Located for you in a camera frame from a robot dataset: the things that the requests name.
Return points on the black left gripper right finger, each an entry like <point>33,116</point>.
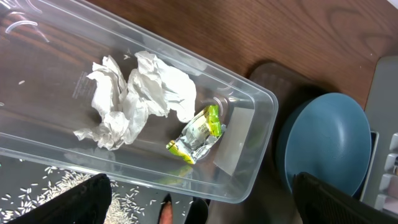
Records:
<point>320,203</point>

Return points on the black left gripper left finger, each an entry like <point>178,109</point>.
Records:
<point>87,202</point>

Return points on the pile of white rice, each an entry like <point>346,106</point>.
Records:
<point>25,187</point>

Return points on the dark blue plate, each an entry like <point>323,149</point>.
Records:
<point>328,137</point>

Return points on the orange carrot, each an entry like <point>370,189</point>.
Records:
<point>166,214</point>

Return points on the white paper tissue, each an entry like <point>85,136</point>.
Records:
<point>124,104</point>

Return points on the green snack wrapper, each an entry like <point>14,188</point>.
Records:
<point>198,136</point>

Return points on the grey dishwasher rack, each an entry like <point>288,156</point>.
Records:
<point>380,190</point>

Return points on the black waste tray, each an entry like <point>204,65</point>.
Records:
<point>186,209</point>

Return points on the clear plastic waste bin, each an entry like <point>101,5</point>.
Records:
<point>47,51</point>

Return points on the brown serving tray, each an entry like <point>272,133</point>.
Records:
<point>269,201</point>

